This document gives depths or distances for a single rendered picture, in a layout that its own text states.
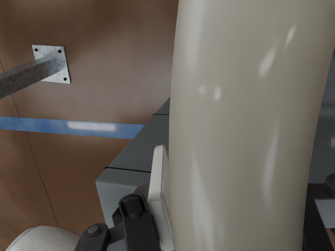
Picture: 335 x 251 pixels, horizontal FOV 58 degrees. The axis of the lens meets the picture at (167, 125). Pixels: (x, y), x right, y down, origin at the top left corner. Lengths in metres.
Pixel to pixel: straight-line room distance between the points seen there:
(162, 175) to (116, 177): 0.60
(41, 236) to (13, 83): 0.97
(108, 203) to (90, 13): 1.00
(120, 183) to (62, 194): 1.55
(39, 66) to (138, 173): 1.01
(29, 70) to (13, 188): 1.22
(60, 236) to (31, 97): 1.38
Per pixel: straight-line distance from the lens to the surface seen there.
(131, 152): 0.86
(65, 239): 0.67
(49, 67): 1.69
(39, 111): 1.97
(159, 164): 0.18
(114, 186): 0.75
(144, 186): 0.17
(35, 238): 0.67
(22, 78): 1.56
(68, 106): 1.82
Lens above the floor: 1.30
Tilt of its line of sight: 57 degrees down
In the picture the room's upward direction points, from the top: 143 degrees counter-clockwise
